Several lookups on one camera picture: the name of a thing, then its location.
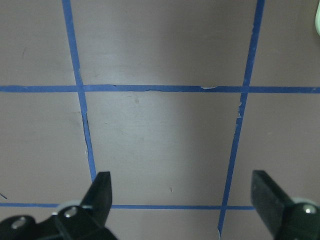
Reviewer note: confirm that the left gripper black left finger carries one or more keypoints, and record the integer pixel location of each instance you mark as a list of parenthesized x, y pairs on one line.
[(83, 221)]

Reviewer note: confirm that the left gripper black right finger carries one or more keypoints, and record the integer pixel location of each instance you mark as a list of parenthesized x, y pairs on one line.
[(286, 218)]

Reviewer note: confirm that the mint green tray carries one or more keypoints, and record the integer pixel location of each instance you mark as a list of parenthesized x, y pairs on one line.
[(317, 19)]

